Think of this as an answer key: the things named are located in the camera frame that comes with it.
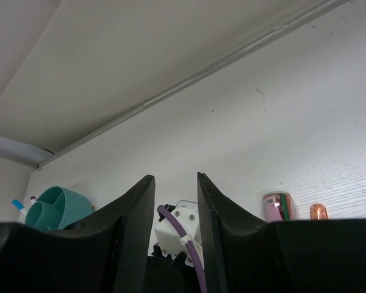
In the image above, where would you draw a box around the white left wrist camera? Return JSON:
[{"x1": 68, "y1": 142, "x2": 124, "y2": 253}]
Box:
[{"x1": 154, "y1": 200, "x2": 204, "y2": 267}]

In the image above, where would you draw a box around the pink capped clear tube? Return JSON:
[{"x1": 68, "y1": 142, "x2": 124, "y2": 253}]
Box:
[{"x1": 262, "y1": 192, "x2": 298, "y2": 222}]

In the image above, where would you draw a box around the purple capped white marker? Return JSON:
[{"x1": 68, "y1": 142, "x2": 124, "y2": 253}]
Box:
[{"x1": 30, "y1": 196, "x2": 37, "y2": 205}]

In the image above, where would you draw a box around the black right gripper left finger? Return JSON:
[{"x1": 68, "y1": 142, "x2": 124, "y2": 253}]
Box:
[{"x1": 0, "y1": 175, "x2": 156, "y2": 292}]

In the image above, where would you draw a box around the orange highlighter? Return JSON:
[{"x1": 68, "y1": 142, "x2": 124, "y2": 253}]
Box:
[{"x1": 310, "y1": 203, "x2": 329, "y2": 220}]

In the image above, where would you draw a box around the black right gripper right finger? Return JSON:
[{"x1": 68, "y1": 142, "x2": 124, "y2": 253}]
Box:
[{"x1": 198, "y1": 173, "x2": 366, "y2": 292}]

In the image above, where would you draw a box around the teal round desk organizer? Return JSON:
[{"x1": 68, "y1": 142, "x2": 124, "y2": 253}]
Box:
[{"x1": 24, "y1": 186, "x2": 93, "y2": 231}]

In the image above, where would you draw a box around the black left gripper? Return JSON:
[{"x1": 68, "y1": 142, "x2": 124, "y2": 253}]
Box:
[{"x1": 146, "y1": 244, "x2": 201, "y2": 292}]

